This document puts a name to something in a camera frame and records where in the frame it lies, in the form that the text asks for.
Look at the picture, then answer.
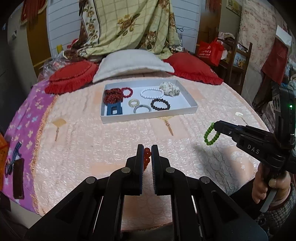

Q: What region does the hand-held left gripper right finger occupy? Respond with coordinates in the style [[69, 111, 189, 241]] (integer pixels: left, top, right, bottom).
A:
[[151, 144, 270, 241]]

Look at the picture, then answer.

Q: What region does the dark red dotted scrunchie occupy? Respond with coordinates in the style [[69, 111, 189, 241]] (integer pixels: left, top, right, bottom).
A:
[[103, 88, 124, 105]]

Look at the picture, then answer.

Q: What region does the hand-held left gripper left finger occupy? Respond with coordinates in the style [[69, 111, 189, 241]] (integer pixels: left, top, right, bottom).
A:
[[24, 144, 145, 241]]

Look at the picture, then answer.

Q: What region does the cream cherry-print scrunchie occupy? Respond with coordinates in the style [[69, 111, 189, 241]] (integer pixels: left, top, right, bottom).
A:
[[159, 82, 181, 96]]

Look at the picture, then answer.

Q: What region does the floral checked blanket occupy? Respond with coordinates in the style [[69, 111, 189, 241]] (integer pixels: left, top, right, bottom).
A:
[[63, 0, 185, 61]]

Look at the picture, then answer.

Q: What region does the wooden shelf rack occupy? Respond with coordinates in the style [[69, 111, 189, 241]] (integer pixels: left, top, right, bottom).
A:
[[220, 32, 253, 98]]

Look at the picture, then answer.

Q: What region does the framed wall picture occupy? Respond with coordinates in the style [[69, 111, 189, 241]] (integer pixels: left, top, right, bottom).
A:
[[225, 0, 243, 16]]

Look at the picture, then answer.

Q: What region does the printed carton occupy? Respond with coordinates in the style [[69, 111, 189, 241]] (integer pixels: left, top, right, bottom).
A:
[[232, 52, 247, 67]]

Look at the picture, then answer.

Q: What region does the beige pillow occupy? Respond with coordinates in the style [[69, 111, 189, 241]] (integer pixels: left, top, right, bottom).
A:
[[92, 49, 175, 83]]

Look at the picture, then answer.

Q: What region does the dark brown flat case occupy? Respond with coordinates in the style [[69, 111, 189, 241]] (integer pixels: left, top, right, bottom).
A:
[[13, 158, 25, 200]]

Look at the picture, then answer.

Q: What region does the red bead bracelet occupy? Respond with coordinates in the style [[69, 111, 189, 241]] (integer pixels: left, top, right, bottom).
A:
[[120, 87, 134, 98]]

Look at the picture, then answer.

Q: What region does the blue hair claw clip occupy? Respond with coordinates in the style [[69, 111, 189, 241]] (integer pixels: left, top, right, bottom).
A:
[[106, 103, 123, 116]]

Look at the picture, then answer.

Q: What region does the red hanging cloth with fringe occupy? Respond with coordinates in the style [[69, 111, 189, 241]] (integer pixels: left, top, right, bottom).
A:
[[20, 0, 48, 24]]

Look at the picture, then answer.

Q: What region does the dark brown bead bracelet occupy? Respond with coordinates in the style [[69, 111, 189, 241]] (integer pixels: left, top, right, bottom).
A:
[[150, 98, 171, 111]]

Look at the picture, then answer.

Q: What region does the silver spiral hair tie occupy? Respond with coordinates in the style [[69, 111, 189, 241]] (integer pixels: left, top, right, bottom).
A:
[[133, 105, 152, 114]]

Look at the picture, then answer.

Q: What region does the large red ruffled cushion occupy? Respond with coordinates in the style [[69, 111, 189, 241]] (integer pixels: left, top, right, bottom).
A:
[[163, 52, 223, 85]]

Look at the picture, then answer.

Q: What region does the small red ruffled cushion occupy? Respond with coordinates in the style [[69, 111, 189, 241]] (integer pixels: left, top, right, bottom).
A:
[[45, 61, 99, 94]]

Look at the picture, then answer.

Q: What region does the orange box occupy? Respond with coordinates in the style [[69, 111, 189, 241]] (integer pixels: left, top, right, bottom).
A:
[[0, 133, 10, 186]]

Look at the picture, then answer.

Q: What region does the white bead bracelet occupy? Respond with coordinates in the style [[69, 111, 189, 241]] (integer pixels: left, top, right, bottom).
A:
[[140, 88, 164, 100]]

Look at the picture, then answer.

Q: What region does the plain red cloth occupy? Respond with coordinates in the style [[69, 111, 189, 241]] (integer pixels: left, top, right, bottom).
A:
[[261, 38, 289, 85]]

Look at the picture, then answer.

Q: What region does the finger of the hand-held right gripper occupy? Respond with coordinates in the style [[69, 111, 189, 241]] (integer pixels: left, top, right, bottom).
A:
[[214, 120, 242, 142]]

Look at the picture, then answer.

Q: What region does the purple flowered blanket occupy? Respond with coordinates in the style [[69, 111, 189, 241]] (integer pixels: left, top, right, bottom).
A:
[[3, 80, 57, 212]]

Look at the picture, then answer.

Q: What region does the white paper sheet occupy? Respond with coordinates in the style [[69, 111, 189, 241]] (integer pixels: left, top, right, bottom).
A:
[[275, 25, 292, 47]]

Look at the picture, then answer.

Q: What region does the person's right forearm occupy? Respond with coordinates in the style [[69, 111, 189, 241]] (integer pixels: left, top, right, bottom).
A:
[[231, 183, 296, 239]]

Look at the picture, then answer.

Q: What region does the white shallow cardboard box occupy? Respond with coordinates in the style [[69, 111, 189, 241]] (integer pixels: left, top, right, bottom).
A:
[[100, 79, 199, 124]]

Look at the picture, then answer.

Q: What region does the red shopping bag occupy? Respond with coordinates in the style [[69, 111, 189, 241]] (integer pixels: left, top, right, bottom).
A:
[[196, 38, 225, 66]]

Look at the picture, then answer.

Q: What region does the brown wooden door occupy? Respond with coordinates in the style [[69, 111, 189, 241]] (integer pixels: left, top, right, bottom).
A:
[[25, 14, 52, 70]]

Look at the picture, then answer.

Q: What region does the pile of clothes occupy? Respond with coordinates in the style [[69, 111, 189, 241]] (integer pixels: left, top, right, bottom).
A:
[[218, 32, 235, 47]]

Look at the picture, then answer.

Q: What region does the orange-red large-bead bracelet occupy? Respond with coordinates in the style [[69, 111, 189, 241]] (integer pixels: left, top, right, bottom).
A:
[[143, 147, 152, 172]]

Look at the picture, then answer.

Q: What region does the green bead bracelet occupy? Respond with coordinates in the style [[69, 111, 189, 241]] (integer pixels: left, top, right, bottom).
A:
[[204, 123, 220, 146]]

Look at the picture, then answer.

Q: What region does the person's right hand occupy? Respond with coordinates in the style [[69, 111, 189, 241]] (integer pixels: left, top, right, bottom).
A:
[[252, 162, 292, 204]]

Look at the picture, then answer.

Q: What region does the pink quilted bedspread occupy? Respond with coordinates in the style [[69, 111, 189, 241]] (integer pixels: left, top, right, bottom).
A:
[[30, 76, 271, 232]]

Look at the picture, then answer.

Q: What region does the clear plastic bag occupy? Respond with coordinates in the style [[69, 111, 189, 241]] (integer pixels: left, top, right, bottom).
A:
[[40, 52, 70, 75]]

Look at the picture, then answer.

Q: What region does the pink floral cover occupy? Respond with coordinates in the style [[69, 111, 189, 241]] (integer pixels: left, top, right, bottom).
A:
[[238, 0, 278, 77]]

